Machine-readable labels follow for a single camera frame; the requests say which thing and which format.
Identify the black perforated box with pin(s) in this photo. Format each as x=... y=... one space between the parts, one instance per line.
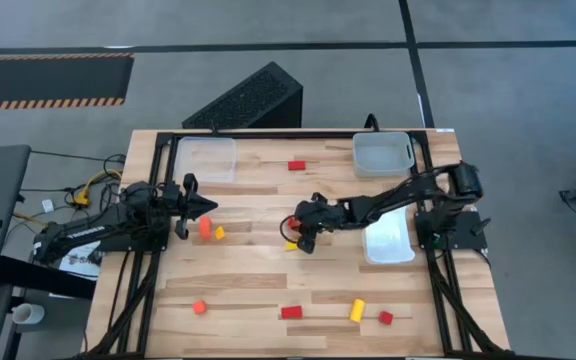
x=248 y=97

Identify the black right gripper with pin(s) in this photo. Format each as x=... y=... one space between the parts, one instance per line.
x=325 y=215

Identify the yellow cylinder block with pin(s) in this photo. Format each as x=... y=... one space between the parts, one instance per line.
x=357 y=310

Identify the red cube block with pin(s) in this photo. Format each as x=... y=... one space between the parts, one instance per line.
x=386 y=318

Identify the orange cylinder block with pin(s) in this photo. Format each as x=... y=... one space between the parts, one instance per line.
x=205 y=227

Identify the small orange-red block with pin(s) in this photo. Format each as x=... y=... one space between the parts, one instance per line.
x=293 y=223

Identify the orange cube block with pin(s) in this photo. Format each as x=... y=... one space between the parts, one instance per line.
x=199 y=307

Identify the black hazard-striped floor mat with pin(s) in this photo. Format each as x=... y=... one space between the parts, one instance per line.
x=43 y=80

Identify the yellow wedge block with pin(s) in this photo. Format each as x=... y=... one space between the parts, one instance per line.
x=219 y=233

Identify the pale grey plastic bin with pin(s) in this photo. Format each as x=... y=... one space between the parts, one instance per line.
x=383 y=155

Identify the red rectangular block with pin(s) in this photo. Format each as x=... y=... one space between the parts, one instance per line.
x=296 y=165

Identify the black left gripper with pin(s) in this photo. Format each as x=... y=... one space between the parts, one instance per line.
x=178 y=205

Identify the white printed paper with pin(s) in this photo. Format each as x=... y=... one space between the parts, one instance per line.
x=80 y=262

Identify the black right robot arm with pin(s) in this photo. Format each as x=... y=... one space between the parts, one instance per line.
x=393 y=196

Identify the small white tag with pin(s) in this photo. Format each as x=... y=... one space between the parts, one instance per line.
x=48 y=205

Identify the clear plastic bin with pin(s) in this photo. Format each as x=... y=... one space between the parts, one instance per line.
x=205 y=160

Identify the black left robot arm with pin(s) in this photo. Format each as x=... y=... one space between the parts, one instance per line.
x=88 y=232

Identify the yellow long block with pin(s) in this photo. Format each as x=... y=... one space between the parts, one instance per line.
x=290 y=246

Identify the black aluminium table frame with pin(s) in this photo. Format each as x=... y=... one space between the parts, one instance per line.
x=293 y=135

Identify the red wedge block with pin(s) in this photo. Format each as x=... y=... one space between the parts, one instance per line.
x=291 y=312

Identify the black desk base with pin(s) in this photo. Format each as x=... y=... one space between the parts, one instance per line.
x=43 y=280

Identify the white cup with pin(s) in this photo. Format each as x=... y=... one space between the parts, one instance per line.
x=28 y=314

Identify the grey desk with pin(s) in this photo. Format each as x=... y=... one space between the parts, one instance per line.
x=3 y=175

